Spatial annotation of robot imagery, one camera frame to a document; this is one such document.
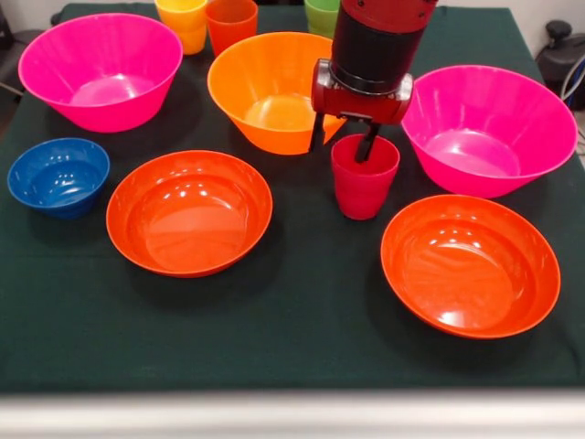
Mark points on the red-orange plastic cup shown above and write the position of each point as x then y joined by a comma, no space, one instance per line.
230,27

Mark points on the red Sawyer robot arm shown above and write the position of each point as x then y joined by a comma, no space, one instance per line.
375,46

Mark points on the green plastic cup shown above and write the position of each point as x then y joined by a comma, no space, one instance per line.
320,18

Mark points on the orange large bowl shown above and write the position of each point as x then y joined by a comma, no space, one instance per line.
256,78

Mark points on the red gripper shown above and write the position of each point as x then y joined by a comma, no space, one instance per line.
361,107

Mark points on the black pedestal foot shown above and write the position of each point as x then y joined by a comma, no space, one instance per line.
7,32
555,59

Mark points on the dark green tablecloth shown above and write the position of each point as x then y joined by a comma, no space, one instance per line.
297,320

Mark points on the yellow plastic cup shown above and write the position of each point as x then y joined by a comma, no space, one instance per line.
183,27

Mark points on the red shallow bowl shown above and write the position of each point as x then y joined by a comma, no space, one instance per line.
189,219
471,274

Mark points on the pink large bowl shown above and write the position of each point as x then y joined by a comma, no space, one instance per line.
480,137
100,59

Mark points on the blue small bowl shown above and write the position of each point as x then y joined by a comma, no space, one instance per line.
59,183

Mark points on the crimson plastic cup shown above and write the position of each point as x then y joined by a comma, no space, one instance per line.
361,192

